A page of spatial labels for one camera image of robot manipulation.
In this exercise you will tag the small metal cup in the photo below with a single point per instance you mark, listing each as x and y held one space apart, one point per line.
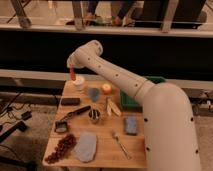
94 116

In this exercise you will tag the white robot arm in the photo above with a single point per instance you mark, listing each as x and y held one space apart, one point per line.
169 128

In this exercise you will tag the white paper cup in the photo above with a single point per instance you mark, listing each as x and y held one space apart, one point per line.
79 83

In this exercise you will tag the small black square dish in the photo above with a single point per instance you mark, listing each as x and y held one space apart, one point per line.
61 127

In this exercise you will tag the black handled knife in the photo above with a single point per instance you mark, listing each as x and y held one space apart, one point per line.
76 112

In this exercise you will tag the blue sponge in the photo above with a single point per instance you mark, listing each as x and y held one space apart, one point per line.
130 125

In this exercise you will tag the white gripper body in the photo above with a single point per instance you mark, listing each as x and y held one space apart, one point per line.
72 62

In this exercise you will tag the metal fork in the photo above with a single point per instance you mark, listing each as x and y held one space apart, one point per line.
116 137

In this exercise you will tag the red orange pepper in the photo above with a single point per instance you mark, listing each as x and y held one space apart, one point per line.
72 74

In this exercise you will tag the black rectangular block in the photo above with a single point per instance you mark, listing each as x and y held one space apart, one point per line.
70 101

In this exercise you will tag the orange apple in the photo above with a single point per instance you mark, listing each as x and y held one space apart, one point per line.
106 88

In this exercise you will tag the bunch of red grapes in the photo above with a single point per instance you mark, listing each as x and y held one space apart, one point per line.
64 145

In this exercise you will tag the green plastic tray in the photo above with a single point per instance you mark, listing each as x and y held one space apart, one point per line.
129 104

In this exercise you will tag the small blue grey cloth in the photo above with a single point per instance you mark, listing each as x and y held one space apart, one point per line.
94 94

